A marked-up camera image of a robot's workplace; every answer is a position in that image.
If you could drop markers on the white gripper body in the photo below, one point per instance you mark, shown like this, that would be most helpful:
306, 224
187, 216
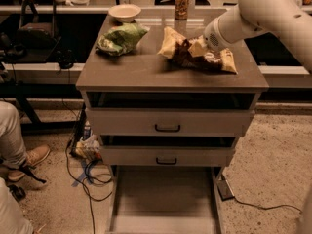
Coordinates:
213, 36

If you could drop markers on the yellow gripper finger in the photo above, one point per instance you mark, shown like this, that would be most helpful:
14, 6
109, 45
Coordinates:
198, 47

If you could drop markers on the brown chip bag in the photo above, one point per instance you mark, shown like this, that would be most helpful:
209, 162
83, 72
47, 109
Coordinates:
175, 48

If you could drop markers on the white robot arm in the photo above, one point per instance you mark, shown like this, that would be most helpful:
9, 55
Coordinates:
250, 18

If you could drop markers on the grey drawer cabinet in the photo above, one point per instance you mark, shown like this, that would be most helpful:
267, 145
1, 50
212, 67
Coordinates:
146, 80

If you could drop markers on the green chip bag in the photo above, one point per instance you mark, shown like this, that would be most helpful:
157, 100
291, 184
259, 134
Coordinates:
122, 39

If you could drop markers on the middle drawer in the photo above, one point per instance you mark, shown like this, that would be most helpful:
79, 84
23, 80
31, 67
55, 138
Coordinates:
163, 156

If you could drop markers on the drawer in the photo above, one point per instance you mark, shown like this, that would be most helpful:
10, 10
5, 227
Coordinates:
162, 122
164, 200
163, 156

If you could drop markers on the top drawer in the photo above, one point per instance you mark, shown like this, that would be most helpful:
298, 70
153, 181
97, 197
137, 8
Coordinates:
162, 122

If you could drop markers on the bottom drawer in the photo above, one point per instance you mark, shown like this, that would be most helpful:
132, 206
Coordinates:
164, 200

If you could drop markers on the orange drink can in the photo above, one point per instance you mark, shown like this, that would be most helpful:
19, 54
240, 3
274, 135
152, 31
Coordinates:
181, 9

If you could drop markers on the white bowl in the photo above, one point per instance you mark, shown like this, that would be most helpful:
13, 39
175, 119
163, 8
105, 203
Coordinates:
124, 12

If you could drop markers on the black power adapter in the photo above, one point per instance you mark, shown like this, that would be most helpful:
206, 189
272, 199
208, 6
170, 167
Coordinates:
225, 190

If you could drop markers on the snack bags on floor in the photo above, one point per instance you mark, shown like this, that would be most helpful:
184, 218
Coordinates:
88, 149

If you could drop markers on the black chair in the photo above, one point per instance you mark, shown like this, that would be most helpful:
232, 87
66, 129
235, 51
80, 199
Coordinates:
37, 38

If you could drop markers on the person's leg with shoe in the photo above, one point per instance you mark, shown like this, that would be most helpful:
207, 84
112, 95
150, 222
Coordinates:
12, 148

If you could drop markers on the person's knee near camera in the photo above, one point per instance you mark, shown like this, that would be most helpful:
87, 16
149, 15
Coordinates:
12, 220

